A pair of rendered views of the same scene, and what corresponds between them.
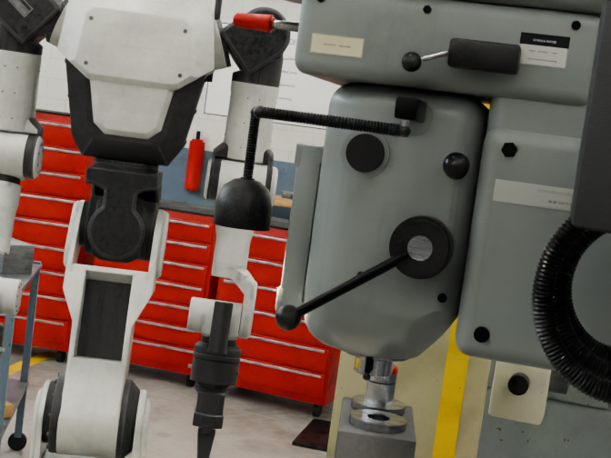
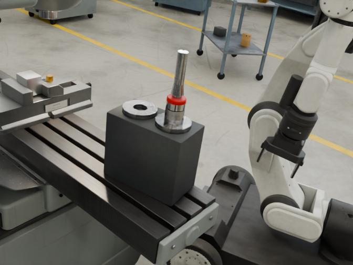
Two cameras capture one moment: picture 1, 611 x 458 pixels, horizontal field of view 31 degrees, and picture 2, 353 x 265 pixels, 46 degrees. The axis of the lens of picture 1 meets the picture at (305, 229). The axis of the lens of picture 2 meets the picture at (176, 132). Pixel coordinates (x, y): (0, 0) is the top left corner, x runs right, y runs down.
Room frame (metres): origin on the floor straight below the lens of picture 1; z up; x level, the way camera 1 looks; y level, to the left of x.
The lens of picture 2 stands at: (2.17, -0.97, 1.60)
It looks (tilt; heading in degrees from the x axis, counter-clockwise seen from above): 29 degrees down; 114
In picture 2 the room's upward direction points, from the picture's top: 8 degrees clockwise
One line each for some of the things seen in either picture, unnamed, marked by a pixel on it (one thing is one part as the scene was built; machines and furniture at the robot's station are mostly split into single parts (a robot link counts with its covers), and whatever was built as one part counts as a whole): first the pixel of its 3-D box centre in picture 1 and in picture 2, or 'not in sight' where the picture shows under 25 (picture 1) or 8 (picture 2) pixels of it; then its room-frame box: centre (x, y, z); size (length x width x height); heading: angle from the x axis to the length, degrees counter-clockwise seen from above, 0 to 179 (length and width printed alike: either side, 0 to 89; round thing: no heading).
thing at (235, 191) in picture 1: (244, 202); not in sight; (1.38, 0.08, 1.47); 0.07 x 0.07 x 0.06
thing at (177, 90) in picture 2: not in sight; (179, 74); (1.80, -0.16, 1.25); 0.03 x 0.03 x 0.11
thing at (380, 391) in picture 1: (381, 386); (174, 111); (1.80, -0.16, 1.16); 0.05 x 0.05 x 0.05
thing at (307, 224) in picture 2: not in sight; (295, 207); (2.10, 0.35, 0.68); 0.21 x 0.20 x 0.13; 6
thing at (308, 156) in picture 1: (305, 228); not in sight; (1.37, 0.00, 1.44); 0.04 x 0.04 x 0.21; 78
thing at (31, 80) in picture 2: not in sight; (29, 83); (1.25, -0.08, 1.04); 0.06 x 0.05 x 0.06; 168
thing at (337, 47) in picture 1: (453, 54); not in sight; (1.34, -0.15, 1.68); 0.34 x 0.24 x 0.10; 78
